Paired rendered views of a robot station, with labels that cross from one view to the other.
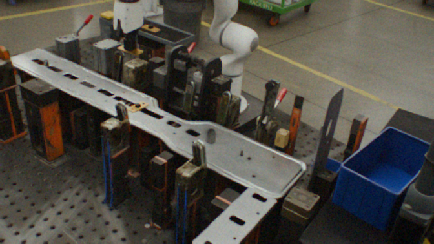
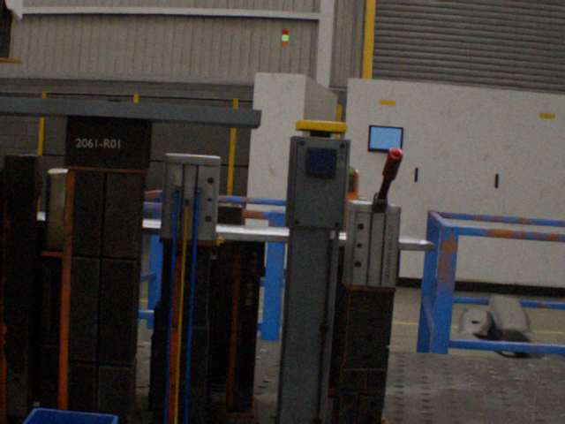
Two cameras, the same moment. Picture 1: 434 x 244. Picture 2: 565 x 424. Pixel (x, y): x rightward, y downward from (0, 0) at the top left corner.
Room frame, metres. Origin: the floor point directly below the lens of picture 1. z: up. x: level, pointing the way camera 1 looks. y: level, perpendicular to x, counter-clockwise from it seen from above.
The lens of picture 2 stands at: (2.93, -0.17, 1.10)
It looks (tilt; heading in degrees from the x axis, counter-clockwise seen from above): 3 degrees down; 145
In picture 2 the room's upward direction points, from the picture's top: 4 degrees clockwise
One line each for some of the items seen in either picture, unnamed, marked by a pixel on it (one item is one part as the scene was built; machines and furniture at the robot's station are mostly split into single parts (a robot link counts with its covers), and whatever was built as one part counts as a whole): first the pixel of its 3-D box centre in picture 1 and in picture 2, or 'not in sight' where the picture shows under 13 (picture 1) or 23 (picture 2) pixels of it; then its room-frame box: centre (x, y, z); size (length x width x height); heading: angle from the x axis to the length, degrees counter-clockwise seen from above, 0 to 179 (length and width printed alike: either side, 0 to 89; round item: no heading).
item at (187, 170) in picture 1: (187, 209); not in sight; (1.07, 0.07, 0.87); 0.12 x 0.09 x 0.35; 148
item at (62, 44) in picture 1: (71, 73); (365, 327); (1.91, 0.72, 0.88); 0.11 x 0.10 x 0.36; 148
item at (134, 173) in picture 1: (141, 139); not in sight; (1.47, 0.30, 0.84); 0.13 x 0.05 x 0.29; 148
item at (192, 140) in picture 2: not in sight; (180, 165); (-8.86, 6.49, 1.00); 4.54 x 0.14 x 2.00; 47
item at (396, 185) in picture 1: (387, 174); not in sight; (1.05, -0.50, 1.10); 0.30 x 0.17 x 0.13; 140
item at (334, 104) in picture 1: (324, 144); not in sight; (1.06, -0.30, 1.17); 0.12 x 0.01 x 0.34; 148
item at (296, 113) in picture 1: (287, 157); not in sight; (1.29, -0.25, 0.95); 0.03 x 0.01 x 0.50; 58
